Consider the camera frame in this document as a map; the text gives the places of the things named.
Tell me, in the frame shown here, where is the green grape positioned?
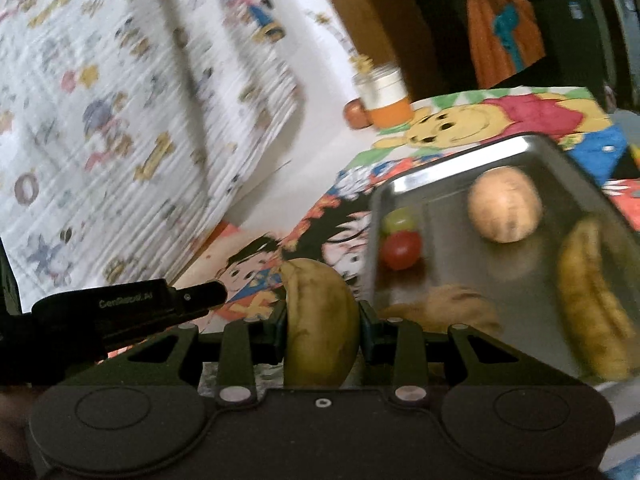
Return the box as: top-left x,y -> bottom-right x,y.
382,208 -> 418,235

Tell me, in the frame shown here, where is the striped yellow melon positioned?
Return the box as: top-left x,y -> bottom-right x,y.
380,284 -> 501,336
467,166 -> 543,244

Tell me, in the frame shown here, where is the red tomato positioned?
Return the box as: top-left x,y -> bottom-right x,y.
380,231 -> 422,271

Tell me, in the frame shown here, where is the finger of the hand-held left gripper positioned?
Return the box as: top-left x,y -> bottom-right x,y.
172,281 -> 226,316

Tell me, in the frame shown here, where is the wall poster with orange dress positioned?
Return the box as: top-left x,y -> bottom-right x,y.
465,0 -> 547,90

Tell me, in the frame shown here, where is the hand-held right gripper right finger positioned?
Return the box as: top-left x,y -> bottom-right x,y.
356,301 -> 596,406

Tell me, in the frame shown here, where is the red apple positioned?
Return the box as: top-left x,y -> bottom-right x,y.
344,100 -> 373,130

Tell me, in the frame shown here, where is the black appliance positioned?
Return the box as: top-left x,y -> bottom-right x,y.
530,0 -> 611,111

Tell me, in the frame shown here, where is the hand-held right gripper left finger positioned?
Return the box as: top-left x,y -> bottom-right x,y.
50,305 -> 290,407

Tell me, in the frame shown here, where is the white cartoon printed blanket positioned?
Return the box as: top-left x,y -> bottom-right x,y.
0,0 -> 306,291

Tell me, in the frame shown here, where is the wooden door frame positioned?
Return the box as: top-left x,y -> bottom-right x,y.
307,0 -> 436,101

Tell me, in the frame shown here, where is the yellow banana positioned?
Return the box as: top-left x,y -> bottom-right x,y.
556,215 -> 638,381
278,258 -> 361,388

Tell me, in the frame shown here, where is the colourful cartoon printed tablecloth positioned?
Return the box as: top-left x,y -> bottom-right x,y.
172,85 -> 640,391

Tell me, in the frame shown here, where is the metal tray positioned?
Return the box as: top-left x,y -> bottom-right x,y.
367,132 -> 640,386

